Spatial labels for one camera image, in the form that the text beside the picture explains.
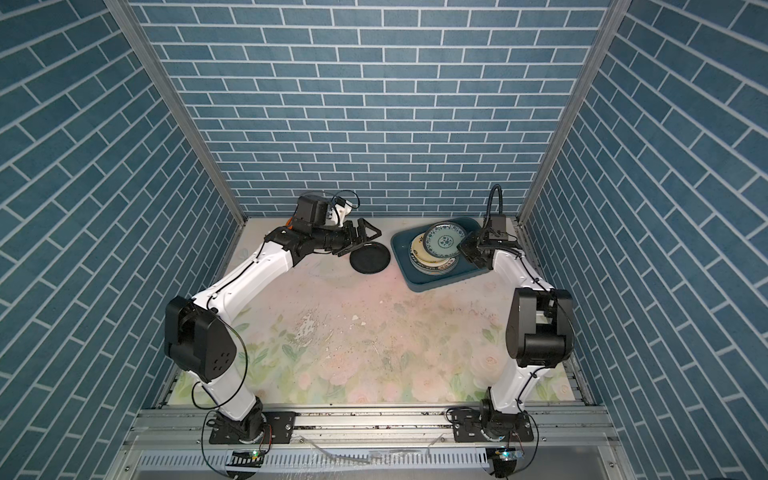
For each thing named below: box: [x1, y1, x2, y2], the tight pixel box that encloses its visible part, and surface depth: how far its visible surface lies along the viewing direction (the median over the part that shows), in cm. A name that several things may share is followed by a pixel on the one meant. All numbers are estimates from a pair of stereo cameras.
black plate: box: [349, 242, 391, 274], surface depth 107 cm
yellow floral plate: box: [410, 232, 452, 267], surface depth 104 cm
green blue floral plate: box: [423, 222, 467, 258], surface depth 102 cm
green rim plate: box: [409, 248, 460, 275], surface depth 104 cm
